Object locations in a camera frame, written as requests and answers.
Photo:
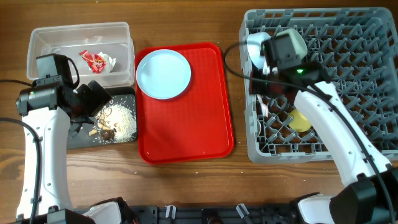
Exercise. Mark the red snack wrapper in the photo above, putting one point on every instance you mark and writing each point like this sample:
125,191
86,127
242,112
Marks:
95,62

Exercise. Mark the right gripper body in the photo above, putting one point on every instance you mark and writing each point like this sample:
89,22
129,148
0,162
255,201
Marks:
262,88

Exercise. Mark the clear plastic bin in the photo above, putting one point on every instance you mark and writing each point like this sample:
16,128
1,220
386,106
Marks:
110,38

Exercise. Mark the black plastic tray bin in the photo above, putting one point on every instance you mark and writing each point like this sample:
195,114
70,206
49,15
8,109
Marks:
78,134

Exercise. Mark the yellow cup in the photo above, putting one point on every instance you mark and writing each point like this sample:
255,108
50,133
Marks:
299,122

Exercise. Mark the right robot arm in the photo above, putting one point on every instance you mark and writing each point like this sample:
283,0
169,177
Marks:
369,179

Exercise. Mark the green bowl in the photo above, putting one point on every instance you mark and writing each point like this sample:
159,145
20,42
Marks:
298,42

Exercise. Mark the white plastic fork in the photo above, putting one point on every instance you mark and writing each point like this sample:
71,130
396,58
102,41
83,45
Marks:
264,108

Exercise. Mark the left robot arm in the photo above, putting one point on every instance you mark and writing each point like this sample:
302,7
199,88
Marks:
48,108

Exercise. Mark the white plastic spoon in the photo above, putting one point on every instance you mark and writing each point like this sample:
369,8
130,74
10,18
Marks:
259,128

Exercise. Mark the red plastic tray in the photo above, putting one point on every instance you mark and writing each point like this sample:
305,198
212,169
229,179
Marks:
196,124

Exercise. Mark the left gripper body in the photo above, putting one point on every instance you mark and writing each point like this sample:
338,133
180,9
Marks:
89,103

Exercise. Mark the light blue plate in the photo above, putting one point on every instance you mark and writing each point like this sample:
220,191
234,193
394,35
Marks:
163,74

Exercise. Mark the grey dishwasher rack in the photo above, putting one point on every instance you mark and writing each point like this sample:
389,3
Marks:
358,49

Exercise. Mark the rice and food scraps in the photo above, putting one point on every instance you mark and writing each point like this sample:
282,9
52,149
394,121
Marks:
114,124

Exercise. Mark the light blue bowl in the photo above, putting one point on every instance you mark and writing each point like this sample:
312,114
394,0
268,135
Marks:
255,51

